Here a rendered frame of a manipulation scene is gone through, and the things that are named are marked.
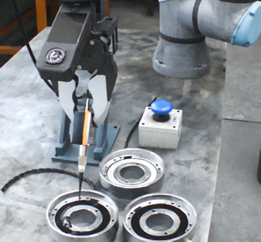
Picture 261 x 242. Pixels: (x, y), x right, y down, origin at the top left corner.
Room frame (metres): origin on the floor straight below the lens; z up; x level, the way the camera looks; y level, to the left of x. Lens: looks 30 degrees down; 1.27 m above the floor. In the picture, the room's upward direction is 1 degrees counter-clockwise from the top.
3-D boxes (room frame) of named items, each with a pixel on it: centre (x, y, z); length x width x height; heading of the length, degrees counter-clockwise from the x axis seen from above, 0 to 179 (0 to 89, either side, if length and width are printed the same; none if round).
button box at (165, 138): (0.70, -0.06, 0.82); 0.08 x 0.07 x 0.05; 167
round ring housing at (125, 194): (0.56, 0.00, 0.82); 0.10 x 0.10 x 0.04
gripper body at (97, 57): (0.57, 0.06, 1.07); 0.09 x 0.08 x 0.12; 168
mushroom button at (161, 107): (0.70, -0.06, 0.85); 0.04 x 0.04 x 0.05
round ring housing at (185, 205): (0.44, -0.04, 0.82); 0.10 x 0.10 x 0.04
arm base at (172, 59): (1.02, -0.13, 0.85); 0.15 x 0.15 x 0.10
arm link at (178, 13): (1.02, -0.14, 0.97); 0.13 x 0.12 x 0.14; 51
